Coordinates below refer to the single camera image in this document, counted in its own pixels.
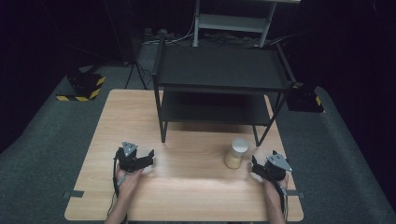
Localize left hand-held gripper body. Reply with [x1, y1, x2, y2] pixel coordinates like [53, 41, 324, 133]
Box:
[115, 141, 145, 173]

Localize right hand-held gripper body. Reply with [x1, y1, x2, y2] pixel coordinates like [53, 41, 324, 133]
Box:
[259, 150, 293, 183]

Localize beige jar with white lid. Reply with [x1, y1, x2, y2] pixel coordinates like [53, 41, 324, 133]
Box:
[224, 137, 250, 170]

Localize person's right hand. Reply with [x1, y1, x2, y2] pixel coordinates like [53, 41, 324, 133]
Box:
[262, 173, 290, 201]

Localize person's left hand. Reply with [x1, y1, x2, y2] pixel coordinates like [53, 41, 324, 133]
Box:
[114, 163, 145, 201]

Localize grey tape strip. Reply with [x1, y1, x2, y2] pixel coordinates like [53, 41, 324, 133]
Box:
[63, 189, 85, 200]
[286, 189, 306, 200]

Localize black box with yellow stripes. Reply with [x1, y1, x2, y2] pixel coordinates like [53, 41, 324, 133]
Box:
[285, 86, 326, 114]
[55, 70, 106, 103]

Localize black two-tier shelf rack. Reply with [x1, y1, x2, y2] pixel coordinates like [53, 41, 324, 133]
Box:
[151, 33, 304, 147]

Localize black tripod stand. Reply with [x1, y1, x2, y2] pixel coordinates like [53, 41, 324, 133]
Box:
[103, 0, 151, 91]

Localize white metal shelf stand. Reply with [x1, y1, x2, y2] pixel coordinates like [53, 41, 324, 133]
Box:
[191, 0, 302, 49]

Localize left hand-held gripper cable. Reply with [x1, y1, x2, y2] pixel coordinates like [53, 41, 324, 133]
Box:
[106, 154, 129, 224]

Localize hand-held gripper cable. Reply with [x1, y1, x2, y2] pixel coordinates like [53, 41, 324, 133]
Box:
[106, 154, 129, 224]
[274, 179, 290, 223]

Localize right hand-held gripper cable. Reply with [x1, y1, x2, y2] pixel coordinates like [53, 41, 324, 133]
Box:
[274, 179, 290, 223]

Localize cables on floor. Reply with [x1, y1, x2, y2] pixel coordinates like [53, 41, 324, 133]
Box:
[141, 18, 260, 47]

